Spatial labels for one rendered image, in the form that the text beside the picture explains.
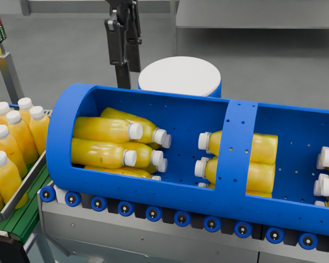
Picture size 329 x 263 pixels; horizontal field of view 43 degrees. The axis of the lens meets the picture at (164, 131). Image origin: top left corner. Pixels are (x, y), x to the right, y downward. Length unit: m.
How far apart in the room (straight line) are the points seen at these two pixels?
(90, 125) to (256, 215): 0.46
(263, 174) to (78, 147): 0.45
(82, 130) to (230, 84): 2.30
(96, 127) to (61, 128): 0.10
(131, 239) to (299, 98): 2.26
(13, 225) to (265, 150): 0.70
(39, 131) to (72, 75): 2.28
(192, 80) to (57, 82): 2.22
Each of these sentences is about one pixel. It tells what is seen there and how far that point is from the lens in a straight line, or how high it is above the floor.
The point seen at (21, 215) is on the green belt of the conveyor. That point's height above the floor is 0.90.
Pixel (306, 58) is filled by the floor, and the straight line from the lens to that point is 3.71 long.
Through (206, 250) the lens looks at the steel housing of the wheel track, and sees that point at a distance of 1.11.
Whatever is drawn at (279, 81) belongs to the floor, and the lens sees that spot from 3.36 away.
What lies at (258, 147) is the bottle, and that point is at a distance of 0.96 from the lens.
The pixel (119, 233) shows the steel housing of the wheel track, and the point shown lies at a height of 0.88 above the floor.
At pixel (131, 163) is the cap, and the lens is 1.02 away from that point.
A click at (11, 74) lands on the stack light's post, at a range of 1.62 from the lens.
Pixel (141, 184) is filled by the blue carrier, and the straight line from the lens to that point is 0.95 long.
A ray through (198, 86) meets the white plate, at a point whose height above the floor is 1.04.
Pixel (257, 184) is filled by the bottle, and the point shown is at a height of 1.10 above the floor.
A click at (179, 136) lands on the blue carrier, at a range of 1.18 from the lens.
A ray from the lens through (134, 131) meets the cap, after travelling 1.02.
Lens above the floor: 1.79
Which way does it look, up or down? 39 degrees down
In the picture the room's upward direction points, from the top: 4 degrees counter-clockwise
